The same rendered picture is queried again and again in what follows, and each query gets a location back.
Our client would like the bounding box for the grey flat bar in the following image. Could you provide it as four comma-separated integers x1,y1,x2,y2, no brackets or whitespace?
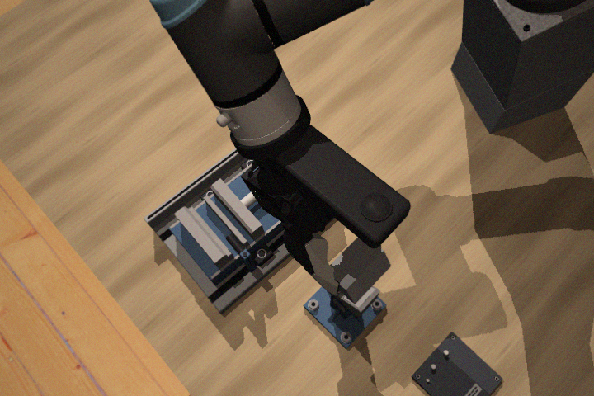
203,196,249,248
188,207,233,260

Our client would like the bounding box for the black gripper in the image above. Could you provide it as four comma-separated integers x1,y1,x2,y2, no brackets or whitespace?
230,94,340,295

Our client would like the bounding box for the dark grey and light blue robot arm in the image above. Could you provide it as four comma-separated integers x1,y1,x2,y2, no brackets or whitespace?
149,0,411,248

